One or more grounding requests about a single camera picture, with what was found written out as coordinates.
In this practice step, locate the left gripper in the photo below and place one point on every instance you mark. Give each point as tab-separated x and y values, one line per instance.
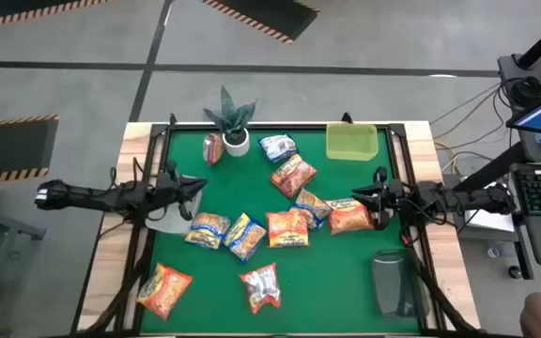
169	192

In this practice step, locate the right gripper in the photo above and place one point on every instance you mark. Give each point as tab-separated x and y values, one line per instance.
392	197

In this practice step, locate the red Maruchan noodle pack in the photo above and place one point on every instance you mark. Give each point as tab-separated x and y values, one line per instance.
261	287
348	218

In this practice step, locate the maroon Maruchan noodle pack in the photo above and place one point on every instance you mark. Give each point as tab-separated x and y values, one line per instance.
213	149

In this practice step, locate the blue Maruchan noodle pack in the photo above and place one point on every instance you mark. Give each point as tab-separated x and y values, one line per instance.
207	230
244	237
315	203
277	148

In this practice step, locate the orange Maruchan noodle pack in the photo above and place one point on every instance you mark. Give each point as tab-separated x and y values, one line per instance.
163	291
288	230
293	176

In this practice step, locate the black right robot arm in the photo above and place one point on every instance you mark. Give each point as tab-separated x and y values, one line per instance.
463	199

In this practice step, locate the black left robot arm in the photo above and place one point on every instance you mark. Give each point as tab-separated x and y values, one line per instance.
87	195

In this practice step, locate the clear white plastic bin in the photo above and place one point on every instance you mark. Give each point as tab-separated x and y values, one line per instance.
172	225

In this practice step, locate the yellow-green plastic bin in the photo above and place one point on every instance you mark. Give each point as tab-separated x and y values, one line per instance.
350	145

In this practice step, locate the snake plant in white pot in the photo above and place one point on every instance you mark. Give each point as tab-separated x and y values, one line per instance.
236	145

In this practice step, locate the dark grey plastic bin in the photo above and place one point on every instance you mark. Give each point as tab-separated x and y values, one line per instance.
392	281

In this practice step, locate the green table mat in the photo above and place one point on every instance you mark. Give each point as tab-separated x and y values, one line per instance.
327	281

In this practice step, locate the white box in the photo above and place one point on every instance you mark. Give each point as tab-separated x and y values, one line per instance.
491	220

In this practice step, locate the black hazard-striped floor platform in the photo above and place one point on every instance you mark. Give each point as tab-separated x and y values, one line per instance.
270	14
17	9
7	145

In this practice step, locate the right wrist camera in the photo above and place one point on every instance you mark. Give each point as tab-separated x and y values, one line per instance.
381	174

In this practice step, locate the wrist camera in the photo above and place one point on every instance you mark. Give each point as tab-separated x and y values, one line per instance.
172	169
381	174

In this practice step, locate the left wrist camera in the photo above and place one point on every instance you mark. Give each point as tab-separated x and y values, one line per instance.
172	169

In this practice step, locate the black table frame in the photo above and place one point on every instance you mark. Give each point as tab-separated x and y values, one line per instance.
298	126

